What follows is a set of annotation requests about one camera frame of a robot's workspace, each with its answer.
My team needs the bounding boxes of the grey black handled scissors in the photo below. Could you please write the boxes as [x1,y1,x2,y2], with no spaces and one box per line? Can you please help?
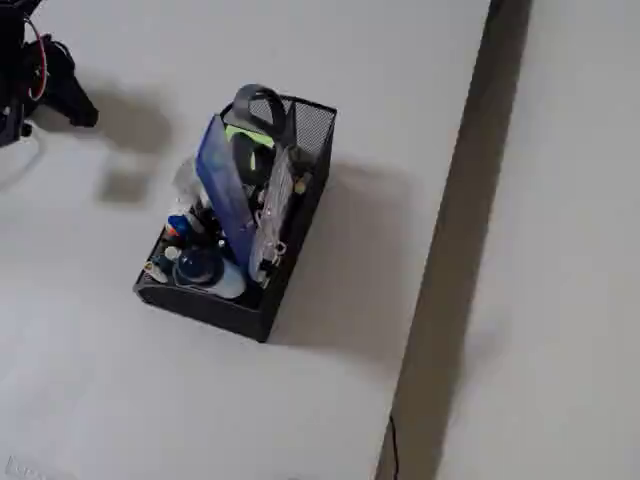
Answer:
[227,83,291,194]

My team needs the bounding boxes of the clear plastic packet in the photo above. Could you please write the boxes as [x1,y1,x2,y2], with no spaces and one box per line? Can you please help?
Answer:
[248,144,297,289]

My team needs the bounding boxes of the black mesh desk organizer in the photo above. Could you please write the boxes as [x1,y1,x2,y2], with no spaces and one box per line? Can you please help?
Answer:
[132,92,337,345]

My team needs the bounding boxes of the clear tape roll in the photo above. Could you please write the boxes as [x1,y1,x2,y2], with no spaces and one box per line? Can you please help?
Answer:
[173,155,207,214]

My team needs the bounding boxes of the green sticky note pad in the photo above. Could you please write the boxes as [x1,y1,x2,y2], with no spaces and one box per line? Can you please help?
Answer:
[224,124,274,174]

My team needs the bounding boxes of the red servo wire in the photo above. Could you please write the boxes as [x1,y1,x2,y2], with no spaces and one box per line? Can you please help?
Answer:
[25,12,52,100]

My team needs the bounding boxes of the thin black cable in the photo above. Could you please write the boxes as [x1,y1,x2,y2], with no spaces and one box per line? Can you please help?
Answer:
[388,414,401,480]

